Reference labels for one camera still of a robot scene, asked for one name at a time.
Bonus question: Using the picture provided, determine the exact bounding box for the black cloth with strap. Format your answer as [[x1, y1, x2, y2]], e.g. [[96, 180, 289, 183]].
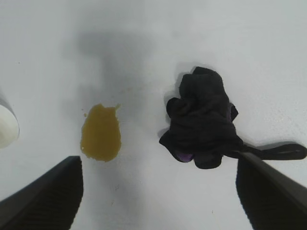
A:
[[158, 66, 307, 170]]

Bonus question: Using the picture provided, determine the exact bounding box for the brown liquid spill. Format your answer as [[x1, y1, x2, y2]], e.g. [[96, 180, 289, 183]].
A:
[[80, 103, 122, 162]]

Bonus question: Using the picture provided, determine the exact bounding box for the white paper cup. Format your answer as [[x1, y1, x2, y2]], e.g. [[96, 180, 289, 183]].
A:
[[0, 92, 20, 150]]

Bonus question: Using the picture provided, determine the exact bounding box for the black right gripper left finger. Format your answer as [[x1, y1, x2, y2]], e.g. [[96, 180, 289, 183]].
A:
[[0, 155, 84, 230]]

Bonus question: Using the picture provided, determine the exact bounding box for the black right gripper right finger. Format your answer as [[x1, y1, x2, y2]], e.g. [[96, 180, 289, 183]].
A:
[[236, 151, 307, 230]]

